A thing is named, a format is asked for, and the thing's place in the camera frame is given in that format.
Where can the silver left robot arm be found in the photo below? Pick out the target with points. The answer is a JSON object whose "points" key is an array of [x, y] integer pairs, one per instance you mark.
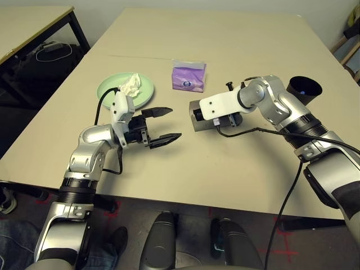
{"points": [[90, 137]]}

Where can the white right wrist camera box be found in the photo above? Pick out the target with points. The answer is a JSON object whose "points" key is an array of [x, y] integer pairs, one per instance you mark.
{"points": [[219, 104]]}

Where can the grey robot torso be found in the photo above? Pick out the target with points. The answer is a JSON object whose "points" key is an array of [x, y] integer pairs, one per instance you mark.
{"points": [[197, 261]]}

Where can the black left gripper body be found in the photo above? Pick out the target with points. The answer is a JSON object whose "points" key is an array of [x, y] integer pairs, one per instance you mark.
{"points": [[136, 129]]}

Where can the dark robot left leg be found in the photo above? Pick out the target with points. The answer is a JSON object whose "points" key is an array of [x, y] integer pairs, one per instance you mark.
{"points": [[159, 242]]}

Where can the light green plate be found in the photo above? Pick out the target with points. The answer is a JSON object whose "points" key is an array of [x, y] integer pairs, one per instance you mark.
{"points": [[108, 90]]}

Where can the beige side table black frame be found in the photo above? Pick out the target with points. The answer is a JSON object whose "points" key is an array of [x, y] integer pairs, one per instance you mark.
{"points": [[28, 25]]}

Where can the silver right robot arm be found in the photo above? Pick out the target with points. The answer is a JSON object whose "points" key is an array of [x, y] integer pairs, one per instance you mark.
{"points": [[270, 92]]}

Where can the black plastic cup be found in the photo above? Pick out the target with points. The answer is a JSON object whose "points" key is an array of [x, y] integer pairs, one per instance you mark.
{"points": [[305, 98]]}

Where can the grey glasses case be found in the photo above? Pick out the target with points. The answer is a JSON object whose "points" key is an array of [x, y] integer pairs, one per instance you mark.
{"points": [[205, 126]]}

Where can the dark robot leg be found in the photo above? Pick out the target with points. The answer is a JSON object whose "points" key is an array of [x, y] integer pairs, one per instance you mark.
{"points": [[159, 242], [233, 244]]}

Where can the person's black shoe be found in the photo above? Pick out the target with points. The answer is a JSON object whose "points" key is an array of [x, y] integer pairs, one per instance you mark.
{"points": [[118, 239]]}

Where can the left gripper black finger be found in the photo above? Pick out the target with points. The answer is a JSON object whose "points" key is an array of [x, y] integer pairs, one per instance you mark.
{"points": [[164, 141], [157, 112]]}

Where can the black bag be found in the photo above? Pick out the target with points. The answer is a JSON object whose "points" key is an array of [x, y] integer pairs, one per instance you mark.
{"points": [[42, 78]]}

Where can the person's blue jeans leg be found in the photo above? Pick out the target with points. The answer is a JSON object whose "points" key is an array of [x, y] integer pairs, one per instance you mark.
{"points": [[17, 244]]}

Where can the person's grey sneaker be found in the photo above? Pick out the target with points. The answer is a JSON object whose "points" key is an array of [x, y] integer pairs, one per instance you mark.
{"points": [[7, 201]]}

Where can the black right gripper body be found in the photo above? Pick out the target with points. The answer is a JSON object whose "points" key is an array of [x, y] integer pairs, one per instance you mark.
{"points": [[235, 119]]}

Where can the white tissue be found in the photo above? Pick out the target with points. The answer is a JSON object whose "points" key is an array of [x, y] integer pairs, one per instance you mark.
{"points": [[130, 84]]}

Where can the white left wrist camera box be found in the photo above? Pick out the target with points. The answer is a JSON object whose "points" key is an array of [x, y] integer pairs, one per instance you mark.
{"points": [[121, 107]]}

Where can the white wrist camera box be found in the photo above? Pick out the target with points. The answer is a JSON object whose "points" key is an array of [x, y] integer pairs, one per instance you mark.
{"points": [[219, 104], [121, 107]]}

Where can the purple tissue pack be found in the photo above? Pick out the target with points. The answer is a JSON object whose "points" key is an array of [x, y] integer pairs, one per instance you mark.
{"points": [[188, 77]]}

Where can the wooden stool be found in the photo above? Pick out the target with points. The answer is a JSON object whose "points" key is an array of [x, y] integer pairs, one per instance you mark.
{"points": [[348, 56]]}

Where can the yellow-green seat cushion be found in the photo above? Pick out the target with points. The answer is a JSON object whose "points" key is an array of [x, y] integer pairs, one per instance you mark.
{"points": [[355, 14]]}

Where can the grey power adapter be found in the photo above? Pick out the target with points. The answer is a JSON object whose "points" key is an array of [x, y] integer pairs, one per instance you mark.
{"points": [[51, 47]]}

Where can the dark robot right leg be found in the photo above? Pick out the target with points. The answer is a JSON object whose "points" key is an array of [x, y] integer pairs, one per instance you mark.
{"points": [[233, 244]]}

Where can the dark jacket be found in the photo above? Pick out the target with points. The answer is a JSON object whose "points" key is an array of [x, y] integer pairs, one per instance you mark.
{"points": [[353, 32]]}

